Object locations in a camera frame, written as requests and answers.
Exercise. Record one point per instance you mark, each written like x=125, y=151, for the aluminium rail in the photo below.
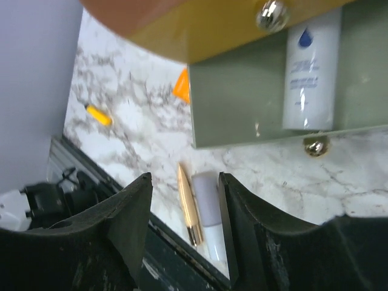
x=64, y=164

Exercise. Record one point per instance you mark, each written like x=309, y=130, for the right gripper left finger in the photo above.
x=99, y=249

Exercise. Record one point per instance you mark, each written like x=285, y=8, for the grey bottom drawer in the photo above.
x=237, y=97

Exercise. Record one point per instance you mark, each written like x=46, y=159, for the lavender white bottle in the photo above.
x=205, y=187

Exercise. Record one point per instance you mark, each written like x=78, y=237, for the beige gold concealer tube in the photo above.
x=188, y=207

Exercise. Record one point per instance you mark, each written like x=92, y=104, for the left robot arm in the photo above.
x=46, y=203

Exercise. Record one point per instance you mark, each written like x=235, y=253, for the peach top drawer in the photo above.
x=124, y=17

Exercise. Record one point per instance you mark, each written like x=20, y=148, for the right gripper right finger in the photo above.
x=269, y=249

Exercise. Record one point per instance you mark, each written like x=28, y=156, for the yellow drawer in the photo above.
x=198, y=30

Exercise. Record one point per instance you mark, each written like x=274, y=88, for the yellow mascara tube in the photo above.
x=98, y=115

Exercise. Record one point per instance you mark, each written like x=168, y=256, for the white blue tube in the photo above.
x=311, y=69

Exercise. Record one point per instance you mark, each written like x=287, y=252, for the orange sunscreen tube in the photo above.
x=181, y=89

